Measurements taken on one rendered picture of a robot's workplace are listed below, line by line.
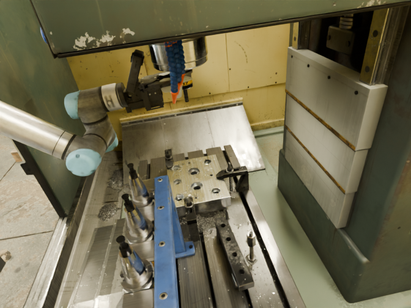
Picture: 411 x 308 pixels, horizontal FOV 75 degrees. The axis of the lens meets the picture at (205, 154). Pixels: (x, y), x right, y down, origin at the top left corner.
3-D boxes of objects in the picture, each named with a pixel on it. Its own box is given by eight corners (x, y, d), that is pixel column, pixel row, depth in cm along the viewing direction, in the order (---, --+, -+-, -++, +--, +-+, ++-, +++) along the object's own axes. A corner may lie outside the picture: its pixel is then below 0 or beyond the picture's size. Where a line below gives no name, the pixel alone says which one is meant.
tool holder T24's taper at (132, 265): (148, 279, 50) (139, 257, 46) (125, 287, 49) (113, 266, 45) (145, 259, 53) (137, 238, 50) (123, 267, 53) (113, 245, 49)
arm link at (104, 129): (88, 162, 81) (73, 131, 75) (99, 142, 90) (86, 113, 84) (114, 158, 80) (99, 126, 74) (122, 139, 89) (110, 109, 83)
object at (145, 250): (121, 268, 54) (120, 266, 54) (123, 247, 59) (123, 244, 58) (155, 261, 55) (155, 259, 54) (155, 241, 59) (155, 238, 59)
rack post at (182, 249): (166, 261, 90) (145, 196, 73) (166, 247, 94) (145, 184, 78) (195, 255, 91) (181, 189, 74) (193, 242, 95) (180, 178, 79)
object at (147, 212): (126, 227, 63) (125, 225, 63) (128, 211, 68) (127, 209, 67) (155, 221, 64) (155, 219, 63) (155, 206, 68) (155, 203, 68)
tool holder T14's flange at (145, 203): (153, 209, 68) (151, 203, 67) (129, 213, 68) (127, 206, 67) (155, 193, 74) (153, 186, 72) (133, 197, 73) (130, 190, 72)
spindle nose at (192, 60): (210, 67, 69) (205, 16, 63) (149, 75, 70) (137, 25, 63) (207, 52, 83) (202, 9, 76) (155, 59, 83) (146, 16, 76)
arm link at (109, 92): (103, 82, 79) (99, 91, 72) (118, 79, 79) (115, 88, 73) (112, 105, 83) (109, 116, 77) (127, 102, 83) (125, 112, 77)
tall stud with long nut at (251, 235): (248, 263, 86) (248, 237, 79) (246, 256, 88) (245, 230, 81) (257, 261, 86) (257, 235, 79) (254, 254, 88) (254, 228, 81)
